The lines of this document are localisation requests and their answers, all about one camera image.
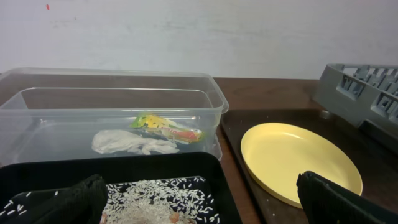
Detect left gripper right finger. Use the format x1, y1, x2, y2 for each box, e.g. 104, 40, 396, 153
296, 171, 397, 224

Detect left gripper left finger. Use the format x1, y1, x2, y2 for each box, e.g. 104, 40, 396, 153
5, 174, 108, 224

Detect yellow plate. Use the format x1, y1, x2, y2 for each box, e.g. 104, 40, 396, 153
240, 123, 363, 208

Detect white napkin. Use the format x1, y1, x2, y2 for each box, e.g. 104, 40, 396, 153
91, 130, 180, 155

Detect green snack wrapper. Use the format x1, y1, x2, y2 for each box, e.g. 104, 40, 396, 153
130, 114, 205, 144

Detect black waste tray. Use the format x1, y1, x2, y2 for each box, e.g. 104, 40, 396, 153
1, 152, 241, 223

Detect grey dishwasher rack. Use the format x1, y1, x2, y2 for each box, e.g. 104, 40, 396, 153
313, 64, 397, 152

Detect brown serving tray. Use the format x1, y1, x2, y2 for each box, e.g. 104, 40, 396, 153
221, 109, 397, 223

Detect rice and food scraps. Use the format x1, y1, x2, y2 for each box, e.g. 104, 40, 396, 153
1, 177, 221, 223

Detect clear plastic bin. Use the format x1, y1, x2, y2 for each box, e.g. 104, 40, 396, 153
1, 68, 229, 166

